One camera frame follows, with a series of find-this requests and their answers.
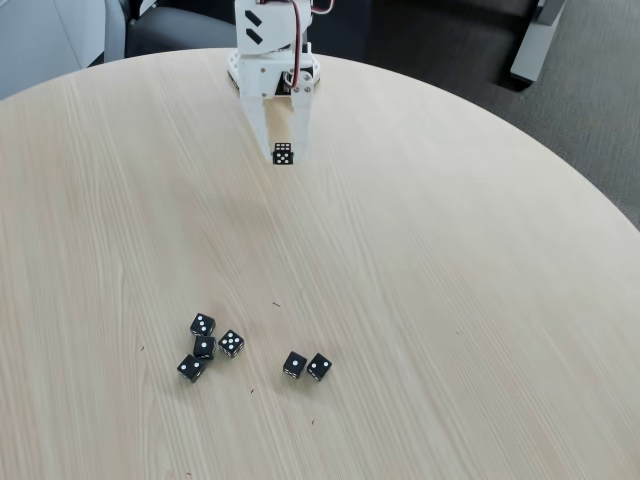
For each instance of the black dice with white pips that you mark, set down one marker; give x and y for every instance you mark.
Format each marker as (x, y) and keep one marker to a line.
(205, 347)

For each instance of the black dice showing three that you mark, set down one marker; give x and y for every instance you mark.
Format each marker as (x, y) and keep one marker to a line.
(202, 325)

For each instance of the black dice showing five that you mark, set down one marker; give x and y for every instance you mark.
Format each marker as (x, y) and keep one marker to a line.
(230, 342)

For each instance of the white cabinet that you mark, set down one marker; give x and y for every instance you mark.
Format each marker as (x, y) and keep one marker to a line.
(45, 40)

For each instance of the black dice showing two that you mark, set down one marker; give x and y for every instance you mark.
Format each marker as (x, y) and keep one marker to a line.
(319, 367)

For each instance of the black dice showing six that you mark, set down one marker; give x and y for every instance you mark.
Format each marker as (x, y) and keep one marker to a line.
(283, 155)

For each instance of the grey desk leg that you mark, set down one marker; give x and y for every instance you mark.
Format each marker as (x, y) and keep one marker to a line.
(535, 45)

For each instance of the dark grey chair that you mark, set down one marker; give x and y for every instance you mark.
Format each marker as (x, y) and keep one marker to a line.
(175, 30)

